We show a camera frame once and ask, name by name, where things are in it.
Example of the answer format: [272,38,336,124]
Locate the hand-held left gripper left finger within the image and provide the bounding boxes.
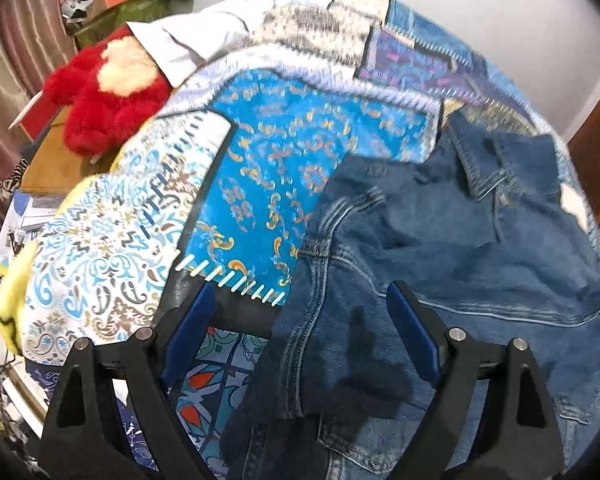
[39,282,226,480]

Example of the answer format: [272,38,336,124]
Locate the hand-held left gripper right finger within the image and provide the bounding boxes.
[386,280,566,480]

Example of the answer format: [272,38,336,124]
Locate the blue denim jeans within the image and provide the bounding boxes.
[222,110,600,480]

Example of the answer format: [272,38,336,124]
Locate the red plush toy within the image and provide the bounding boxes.
[42,27,173,157]

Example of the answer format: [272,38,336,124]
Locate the striped maroon curtain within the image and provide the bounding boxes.
[0,0,81,261]

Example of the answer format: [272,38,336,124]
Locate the brown cardboard box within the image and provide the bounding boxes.
[20,105,121,196]

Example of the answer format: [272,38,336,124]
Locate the green bag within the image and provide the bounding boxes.
[72,0,153,51]

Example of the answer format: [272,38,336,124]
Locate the patchwork printed bedspread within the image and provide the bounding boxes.
[0,0,600,480]

